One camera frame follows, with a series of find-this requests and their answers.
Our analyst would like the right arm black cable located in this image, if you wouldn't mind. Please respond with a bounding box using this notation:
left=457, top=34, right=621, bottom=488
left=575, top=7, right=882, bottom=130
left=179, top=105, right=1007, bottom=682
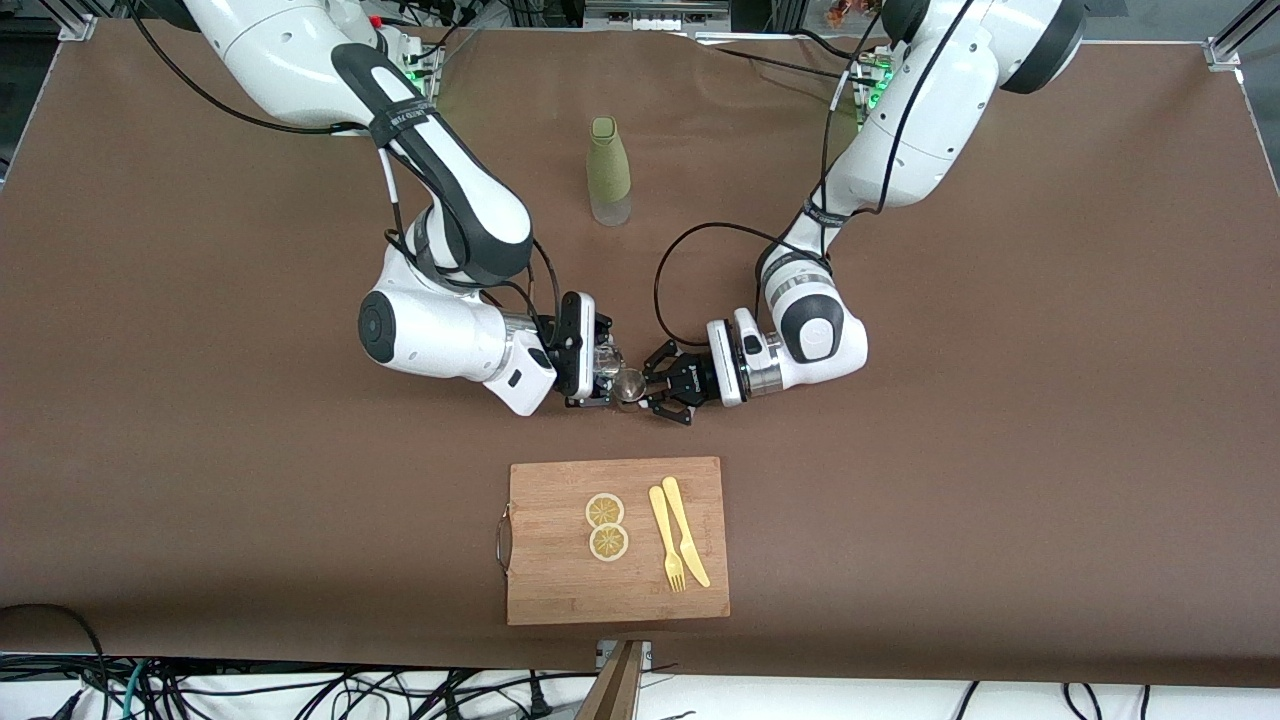
left=125, top=0, right=563, bottom=336

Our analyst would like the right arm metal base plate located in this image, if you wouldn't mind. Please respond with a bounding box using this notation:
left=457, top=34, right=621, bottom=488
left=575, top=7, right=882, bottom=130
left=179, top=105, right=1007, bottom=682
left=400, top=35, right=446, bottom=101

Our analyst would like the brown table cover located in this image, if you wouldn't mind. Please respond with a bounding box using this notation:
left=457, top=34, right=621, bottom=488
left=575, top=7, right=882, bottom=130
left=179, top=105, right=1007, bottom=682
left=0, top=18, right=1280, bottom=691

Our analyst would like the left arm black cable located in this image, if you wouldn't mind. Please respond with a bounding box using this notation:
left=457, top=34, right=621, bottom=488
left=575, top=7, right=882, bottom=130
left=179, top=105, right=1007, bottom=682
left=654, top=0, right=979, bottom=348

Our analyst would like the wooden cutting board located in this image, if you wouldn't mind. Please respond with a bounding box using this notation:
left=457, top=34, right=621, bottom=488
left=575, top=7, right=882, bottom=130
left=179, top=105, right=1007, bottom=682
left=496, top=456, right=731, bottom=627

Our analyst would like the aluminium frame profile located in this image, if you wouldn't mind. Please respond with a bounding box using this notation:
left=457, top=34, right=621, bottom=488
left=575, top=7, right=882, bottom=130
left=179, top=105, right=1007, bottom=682
left=45, top=0, right=96, bottom=41
left=1205, top=0, right=1280, bottom=71

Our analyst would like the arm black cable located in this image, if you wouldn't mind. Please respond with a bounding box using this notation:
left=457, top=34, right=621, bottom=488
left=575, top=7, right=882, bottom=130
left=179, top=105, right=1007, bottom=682
left=125, top=0, right=563, bottom=336
left=654, top=0, right=979, bottom=348

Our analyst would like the yellow plastic knife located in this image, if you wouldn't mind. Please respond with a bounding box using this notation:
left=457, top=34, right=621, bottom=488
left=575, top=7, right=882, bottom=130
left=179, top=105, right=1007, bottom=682
left=661, top=476, right=712, bottom=589

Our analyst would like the yellow plastic fork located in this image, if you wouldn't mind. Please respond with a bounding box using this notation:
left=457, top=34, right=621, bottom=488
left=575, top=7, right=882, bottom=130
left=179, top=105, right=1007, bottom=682
left=648, top=485, right=688, bottom=593

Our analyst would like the teal cable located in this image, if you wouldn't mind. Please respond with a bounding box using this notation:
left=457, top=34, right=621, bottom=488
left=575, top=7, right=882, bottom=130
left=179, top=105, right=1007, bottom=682
left=120, top=660, right=153, bottom=720

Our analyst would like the black base power cable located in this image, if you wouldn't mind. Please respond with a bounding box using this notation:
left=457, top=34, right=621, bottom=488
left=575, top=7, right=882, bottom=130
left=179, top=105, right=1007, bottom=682
left=690, top=28, right=866, bottom=83

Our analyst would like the grey power strip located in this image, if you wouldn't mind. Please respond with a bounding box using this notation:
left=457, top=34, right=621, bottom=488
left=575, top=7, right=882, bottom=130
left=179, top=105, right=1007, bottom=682
left=585, top=0, right=731, bottom=31

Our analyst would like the wooden post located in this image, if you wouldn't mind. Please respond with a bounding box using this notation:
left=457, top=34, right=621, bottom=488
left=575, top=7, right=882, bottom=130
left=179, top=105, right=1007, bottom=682
left=575, top=640, right=646, bottom=720

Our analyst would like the thick black looped cable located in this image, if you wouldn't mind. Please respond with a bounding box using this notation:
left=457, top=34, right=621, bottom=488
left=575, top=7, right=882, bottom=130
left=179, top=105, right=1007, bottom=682
left=0, top=603, right=111, bottom=720

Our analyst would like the green sleeved glass bottle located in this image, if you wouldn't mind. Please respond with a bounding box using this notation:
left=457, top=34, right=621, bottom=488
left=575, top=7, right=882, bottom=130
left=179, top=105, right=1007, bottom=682
left=586, top=116, right=633, bottom=228

